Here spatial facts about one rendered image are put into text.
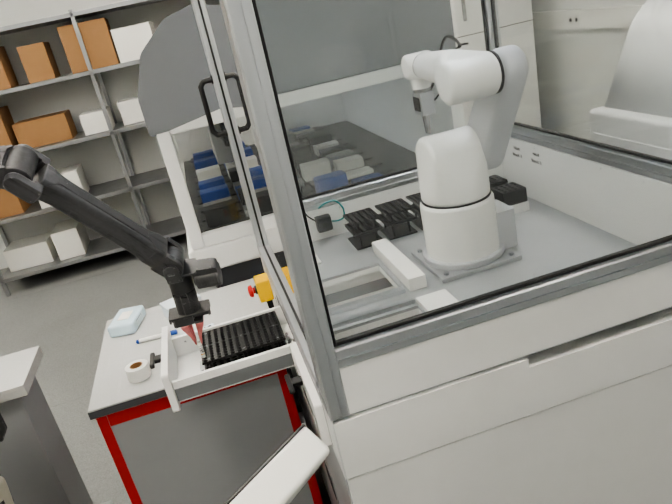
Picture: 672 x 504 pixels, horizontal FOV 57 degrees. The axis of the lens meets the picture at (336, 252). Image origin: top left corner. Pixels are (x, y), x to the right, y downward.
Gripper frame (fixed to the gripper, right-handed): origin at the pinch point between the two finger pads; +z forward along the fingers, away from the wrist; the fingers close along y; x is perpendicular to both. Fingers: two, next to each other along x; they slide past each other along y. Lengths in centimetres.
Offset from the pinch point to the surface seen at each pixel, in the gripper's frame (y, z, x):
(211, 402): 3.8, 31.1, -17.2
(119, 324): 32, 19, -60
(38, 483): 72, 64, -45
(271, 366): -16.3, 9.9, 5.1
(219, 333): -4.4, 6.4, -12.4
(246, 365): -10.2, 7.8, 5.0
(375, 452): -33, 9, 47
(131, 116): 49, 0, -390
